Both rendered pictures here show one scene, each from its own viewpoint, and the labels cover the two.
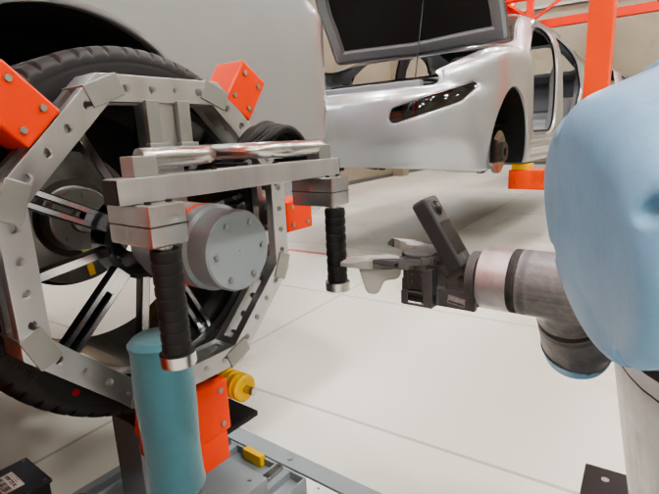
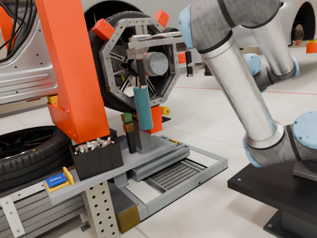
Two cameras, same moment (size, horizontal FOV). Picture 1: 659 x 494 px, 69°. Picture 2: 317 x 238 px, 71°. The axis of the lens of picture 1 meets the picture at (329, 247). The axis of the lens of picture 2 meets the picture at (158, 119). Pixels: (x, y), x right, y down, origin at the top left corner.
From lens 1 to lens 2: 0.59 m
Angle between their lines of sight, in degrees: 19
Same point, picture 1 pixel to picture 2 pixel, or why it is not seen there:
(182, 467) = (147, 120)
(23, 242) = (109, 62)
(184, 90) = (145, 21)
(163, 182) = (138, 43)
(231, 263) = (157, 67)
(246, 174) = (159, 41)
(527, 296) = not seen: hidden behind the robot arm
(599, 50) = not seen: outside the picture
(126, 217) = (130, 52)
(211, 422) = (156, 117)
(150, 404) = (138, 102)
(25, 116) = (108, 31)
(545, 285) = not seen: hidden behind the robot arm
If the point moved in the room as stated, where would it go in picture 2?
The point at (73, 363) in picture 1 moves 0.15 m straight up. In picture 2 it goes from (120, 93) to (115, 68)
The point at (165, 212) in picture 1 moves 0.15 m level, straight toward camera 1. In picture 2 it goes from (138, 49) to (137, 49)
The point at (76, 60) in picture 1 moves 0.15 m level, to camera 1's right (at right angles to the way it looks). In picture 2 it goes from (118, 16) to (141, 11)
